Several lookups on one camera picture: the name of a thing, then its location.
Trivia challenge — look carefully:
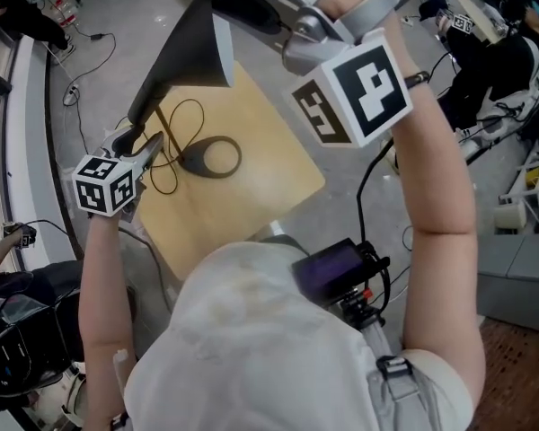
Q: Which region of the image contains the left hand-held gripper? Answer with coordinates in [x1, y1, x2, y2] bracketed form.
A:
[70, 123, 166, 224]

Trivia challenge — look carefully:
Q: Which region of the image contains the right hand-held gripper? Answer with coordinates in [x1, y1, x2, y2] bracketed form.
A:
[211, 0, 415, 151]

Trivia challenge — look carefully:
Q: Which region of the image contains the black desk lamp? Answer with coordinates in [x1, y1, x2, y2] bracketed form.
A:
[126, 0, 243, 180]

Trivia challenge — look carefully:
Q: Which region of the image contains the person's right forearm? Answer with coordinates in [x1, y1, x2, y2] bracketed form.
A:
[379, 13, 487, 403]

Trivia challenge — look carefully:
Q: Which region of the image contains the person's left forearm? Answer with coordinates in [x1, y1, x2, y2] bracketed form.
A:
[77, 210, 139, 431]

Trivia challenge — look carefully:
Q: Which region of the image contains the black framed window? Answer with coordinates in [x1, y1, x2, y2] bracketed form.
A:
[0, 15, 82, 268]

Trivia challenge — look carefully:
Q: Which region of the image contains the small wooden side table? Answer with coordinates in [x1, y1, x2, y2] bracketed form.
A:
[132, 58, 328, 283]

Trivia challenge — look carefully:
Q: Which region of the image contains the clear water bottle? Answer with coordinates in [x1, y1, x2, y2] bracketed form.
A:
[52, 0, 81, 28]

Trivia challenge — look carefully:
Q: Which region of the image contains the black wrist band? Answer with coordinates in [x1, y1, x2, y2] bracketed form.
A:
[402, 70, 431, 91]

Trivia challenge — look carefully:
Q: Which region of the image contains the black shell backpack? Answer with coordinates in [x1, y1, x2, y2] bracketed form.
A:
[0, 262, 83, 399]

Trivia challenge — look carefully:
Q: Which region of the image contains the round white table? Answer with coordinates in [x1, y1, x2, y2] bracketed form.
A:
[452, 0, 508, 44]

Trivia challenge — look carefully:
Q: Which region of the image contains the black chest-mounted monitor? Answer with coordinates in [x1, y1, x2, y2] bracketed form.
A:
[290, 237, 392, 327]

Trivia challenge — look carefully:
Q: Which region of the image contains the person's white t-shirt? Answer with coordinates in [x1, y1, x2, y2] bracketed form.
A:
[122, 239, 476, 431]

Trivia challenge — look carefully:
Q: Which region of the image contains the beige fabric bag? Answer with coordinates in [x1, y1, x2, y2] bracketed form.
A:
[60, 360, 90, 424]

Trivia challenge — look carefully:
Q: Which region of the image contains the grey white shell backpack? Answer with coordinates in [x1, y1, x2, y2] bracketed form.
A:
[458, 100, 539, 163]

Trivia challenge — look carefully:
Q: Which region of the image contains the cream cylindrical container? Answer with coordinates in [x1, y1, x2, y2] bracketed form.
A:
[492, 202, 528, 232]

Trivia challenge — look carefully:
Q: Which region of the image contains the grey storage box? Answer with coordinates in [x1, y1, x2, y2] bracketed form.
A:
[477, 233, 539, 331]

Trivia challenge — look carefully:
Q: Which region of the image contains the black cable coil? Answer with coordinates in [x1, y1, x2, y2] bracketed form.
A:
[149, 98, 207, 196]

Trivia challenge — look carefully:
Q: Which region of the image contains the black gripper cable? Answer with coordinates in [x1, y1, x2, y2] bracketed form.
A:
[356, 137, 396, 247]
[116, 225, 177, 313]

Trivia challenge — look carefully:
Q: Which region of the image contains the grey shoulder strap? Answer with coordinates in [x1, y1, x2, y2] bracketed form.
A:
[365, 354, 437, 431]

